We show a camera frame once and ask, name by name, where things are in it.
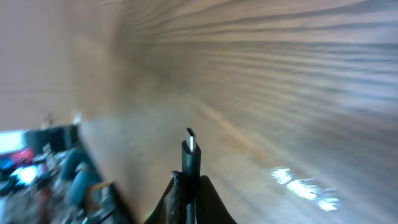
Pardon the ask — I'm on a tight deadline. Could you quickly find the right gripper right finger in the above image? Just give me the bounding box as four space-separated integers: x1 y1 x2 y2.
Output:
195 175 236 224

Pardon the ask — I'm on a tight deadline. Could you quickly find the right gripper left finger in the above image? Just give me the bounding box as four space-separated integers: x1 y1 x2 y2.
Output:
144 170 187 224

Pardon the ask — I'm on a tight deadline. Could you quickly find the black USB charging cable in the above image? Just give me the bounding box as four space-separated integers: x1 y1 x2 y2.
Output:
181 127 202 224

